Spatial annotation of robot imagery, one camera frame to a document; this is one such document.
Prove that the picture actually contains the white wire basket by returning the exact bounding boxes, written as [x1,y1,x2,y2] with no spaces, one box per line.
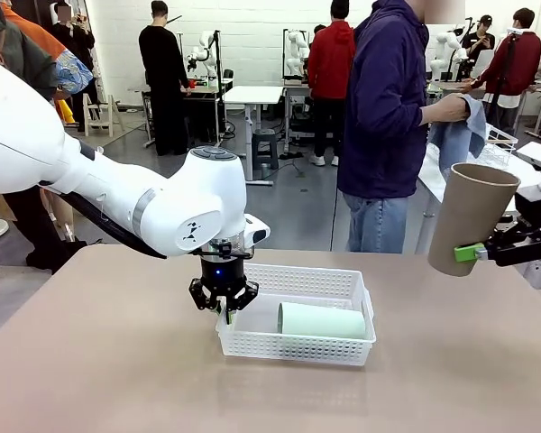
[475,122,519,170]

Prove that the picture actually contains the mannequin in orange and blue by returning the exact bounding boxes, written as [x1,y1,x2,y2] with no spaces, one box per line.
[2,0,96,244]

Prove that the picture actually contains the blue cloth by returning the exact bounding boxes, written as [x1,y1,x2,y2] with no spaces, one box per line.
[427,95,488,175]

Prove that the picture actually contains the grey plastic stool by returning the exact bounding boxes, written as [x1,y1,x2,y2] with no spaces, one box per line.
[251,128,280,171]

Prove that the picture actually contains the person in black holding phone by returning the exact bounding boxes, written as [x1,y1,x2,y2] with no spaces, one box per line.
[460,14,497,60]

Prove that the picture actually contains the person in black taking photo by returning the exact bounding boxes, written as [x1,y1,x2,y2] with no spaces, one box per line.
[49,2,96,132]

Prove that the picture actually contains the white perforated plastic basket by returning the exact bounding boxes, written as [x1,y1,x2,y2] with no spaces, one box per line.
[215,263,378,369]

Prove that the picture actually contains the person in red hoodie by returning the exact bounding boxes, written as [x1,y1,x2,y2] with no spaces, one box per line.
[306,0,357,167]

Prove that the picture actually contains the person in black sweater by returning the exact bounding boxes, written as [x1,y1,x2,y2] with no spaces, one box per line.
[138,0,193,157]

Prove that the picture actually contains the person's right hand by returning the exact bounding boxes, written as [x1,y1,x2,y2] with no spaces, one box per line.
[421,92,472,125]

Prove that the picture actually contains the light green cup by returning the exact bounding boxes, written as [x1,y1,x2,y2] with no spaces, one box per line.
[277,301,367,339]

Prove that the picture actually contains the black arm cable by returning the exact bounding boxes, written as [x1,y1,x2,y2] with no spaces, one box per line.
[39,180,169,261]

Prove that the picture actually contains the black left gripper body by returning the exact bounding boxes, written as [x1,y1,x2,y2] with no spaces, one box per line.
[199,250,248,299]

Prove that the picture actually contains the brown paper cup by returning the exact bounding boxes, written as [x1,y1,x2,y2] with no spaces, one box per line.
[426,162,522,278]

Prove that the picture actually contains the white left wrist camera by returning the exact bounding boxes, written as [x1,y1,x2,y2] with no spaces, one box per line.
[243,215,271,249]

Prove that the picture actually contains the white standing desk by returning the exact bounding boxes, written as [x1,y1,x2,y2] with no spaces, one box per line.
[223,85,285,187]

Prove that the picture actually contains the person in purple hoodie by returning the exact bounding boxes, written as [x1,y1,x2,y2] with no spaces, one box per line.
[335,0,432,254]

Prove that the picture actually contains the person in dark red sweater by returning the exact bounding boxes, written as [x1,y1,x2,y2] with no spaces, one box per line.
[462,7,541,136]

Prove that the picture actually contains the white wooden step stool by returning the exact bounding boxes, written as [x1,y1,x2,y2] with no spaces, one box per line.
[81,93,124,138]

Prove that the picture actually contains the person in green jacket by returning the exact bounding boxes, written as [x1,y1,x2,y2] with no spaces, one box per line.
[0,0,89,274]

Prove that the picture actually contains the wooden top desk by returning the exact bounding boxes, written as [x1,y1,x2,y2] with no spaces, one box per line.
[142,84,223,150]

